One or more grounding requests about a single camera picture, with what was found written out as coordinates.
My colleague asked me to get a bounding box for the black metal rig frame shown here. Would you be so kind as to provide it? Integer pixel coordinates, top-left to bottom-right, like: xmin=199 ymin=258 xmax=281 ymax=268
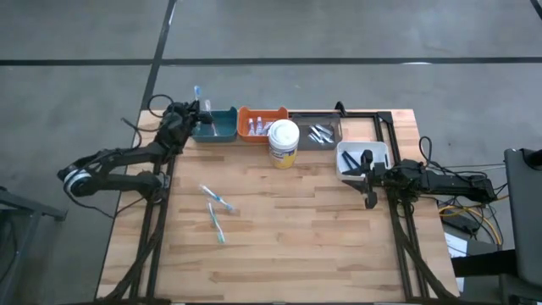
xmin=96 ymin=101 xmax=462 ymax=304

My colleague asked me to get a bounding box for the white paper sheet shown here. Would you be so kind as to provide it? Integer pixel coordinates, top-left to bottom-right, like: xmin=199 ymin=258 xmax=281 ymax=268
xmin=443 ymin=231 xmax=469 ymax=258

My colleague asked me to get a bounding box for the green toothbrush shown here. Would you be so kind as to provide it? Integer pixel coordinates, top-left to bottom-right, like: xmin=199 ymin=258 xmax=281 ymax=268
xmin=206 ymin=201 xmax=227 ymax=245

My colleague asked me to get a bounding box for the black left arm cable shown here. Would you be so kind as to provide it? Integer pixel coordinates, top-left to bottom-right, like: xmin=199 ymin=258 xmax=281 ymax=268
xmin=120 ymin=93 xmax=175 ymax=147

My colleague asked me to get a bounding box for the teal plastic bin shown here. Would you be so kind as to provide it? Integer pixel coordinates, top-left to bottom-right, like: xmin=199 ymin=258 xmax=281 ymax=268
xmin=191 ymin=106 xmax=239 ymax=144

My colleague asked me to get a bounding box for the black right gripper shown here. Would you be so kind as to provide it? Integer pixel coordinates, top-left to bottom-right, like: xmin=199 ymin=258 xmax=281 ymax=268
xmin=340 ymin=148 xmax=389 ymax=210

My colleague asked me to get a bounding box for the white plastic bin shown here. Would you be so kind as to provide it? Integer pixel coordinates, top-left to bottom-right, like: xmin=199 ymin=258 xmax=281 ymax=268
xmin=335 ymin=141 xmax=391 ymax=181

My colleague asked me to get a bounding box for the yellow floor cable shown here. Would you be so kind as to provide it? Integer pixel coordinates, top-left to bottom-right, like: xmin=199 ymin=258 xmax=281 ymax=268
xmin=438 ymin=193 xmax=505 ymax=247

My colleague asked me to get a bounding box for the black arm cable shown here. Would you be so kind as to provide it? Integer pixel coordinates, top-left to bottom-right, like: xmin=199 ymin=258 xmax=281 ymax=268
xmin=120 ymin=93 xmax=175 ymax=147
xmin=418 ymin=135 xmax=450 ymax=170

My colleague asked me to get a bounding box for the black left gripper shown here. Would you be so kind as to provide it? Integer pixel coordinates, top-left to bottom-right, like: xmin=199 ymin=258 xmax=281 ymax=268
xmin=159 ymin=99 xmax=214 ymax=145

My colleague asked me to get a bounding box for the black power brick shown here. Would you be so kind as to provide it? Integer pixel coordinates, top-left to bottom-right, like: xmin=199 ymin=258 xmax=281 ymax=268
xmin=441 ymin=213 xmax=480 ymax=235

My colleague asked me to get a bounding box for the grey metal workbench frame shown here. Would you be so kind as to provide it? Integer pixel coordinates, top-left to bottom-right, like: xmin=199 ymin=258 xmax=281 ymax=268
xmin=0 ymin=185 xmax=69 ymax=305

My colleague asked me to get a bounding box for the Lysol disinfecting wipes canister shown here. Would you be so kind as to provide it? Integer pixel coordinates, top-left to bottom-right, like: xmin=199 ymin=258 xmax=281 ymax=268
xmin=268 ymin=119 xmax=301 ymax=170

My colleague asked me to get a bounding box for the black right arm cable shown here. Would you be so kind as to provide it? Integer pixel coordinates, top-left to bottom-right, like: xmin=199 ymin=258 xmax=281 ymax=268
xmin=418 ymin=135 xmax=450 ymax=170

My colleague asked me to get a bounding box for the orange plastic bin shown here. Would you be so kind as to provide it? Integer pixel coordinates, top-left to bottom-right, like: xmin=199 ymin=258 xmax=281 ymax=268
xmin=236 ymin=105 xmax=290 ymax=144

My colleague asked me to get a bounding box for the dark grey equipment cabinet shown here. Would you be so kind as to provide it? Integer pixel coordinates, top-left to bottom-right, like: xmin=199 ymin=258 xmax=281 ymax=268
xmin=502 ymin=147 xmax=542 ymax=293

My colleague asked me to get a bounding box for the dark brown bin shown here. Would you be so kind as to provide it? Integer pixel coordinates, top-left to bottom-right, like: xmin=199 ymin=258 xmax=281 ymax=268
xmin=290 ymin=112 xmax=343 ymax=153

